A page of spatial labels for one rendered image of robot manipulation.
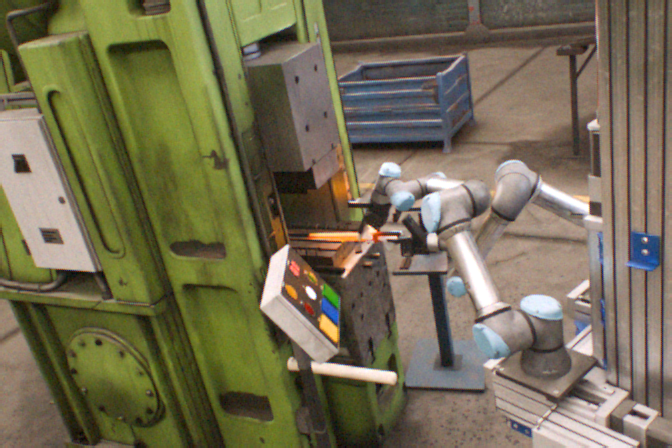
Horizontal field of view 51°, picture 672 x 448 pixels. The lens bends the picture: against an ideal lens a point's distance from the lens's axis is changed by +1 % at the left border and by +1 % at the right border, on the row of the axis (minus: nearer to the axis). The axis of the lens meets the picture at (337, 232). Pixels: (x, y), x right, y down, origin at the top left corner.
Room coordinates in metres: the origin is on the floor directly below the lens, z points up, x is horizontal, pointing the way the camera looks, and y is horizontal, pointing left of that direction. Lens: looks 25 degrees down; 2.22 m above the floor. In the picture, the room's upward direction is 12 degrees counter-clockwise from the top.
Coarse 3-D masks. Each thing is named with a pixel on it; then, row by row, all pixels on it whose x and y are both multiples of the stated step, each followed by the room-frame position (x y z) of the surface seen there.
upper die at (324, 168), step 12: (324, 156) 2.55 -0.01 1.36; (336, 156) 2.62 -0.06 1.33; (312, 168) 2.46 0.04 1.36; (324, 168) 2.53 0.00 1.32; (336, 168) 2.61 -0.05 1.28; (276, 180) 2.54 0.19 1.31; (288, 180) 2.52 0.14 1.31; (300, 180) 2.49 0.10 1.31; (312, 180) 2.46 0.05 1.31; (324, 180) 2.51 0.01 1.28
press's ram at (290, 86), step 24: (264, 48) 2.78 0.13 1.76; (288, 48) 2.67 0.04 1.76; (312, 48) 2.61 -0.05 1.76; (264, 72) 2.45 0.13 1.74; (288, 72) 2.44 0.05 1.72; (312, 72) 2.58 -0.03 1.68; (264, 96) 2.46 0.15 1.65; (288, 96) 2.41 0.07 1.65; (312, 96) 2.55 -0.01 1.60; (264, 120) 2.48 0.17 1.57; (288, 120) 2.43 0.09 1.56; (312, 120) 2.52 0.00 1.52; (288, 144) 2.44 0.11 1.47; (312, 144) 2.49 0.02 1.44; (336, 144) 2.64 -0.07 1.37; (288, 168) 2.45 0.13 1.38
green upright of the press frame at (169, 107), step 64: (128, 0) 2.41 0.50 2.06; (192, 0) 2.31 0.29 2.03; (128, 64) 2.50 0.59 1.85; (192, 64) 2.29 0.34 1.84; (128, 128) 2.47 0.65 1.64; (192, 128) 2.32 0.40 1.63; (256, 128) 2.46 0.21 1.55; (192, 192) 2.43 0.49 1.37; (256, 192) 2.37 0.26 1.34; (192, 256) 2.41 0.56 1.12; (256, 256) 2.29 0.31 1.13; (192, 320) 2.46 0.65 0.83; (256, 320) 2.29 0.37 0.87; (256, 384) 2.41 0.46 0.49; (320, 384) 2.45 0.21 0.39
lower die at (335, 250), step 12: (300, 240) 2.64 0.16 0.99; (312, 240) 2.61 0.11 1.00; (324, 240) 2.58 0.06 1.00; (336, 240) 2.55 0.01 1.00; (300, 252) 2.55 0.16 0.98; (312, 252) 2.53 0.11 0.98; (324, 252) 2.51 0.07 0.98; (336, 252) 2.49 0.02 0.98; (348, 252) 2.57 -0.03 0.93; (312, 264) 2.51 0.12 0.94; (324, 264) 2.48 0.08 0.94; (336, 264) 2.47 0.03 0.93
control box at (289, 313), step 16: (272, 256) 2.18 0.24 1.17; (288, 256) 2.11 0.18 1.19; (272, 272) 2.05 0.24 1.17; (288, 272) 2.01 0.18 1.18; (304, 272) 2.10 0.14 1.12; (272, 288) 1.92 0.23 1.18; (304, 288) 2.00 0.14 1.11; (320, 288) 2.10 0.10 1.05; (272, 304) 1.85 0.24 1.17; (288, 304) 1.85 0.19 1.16; (320, 304) 2.00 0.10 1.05; (272, 320) 1.85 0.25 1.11; (288, 320) 1.85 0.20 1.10; (304, 320) 1.84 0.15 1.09; (304, 336) 1.84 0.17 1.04; (320, 336) 1.84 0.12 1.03; (320, 352) 1.84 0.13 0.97; (336, 352) 1.83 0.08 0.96
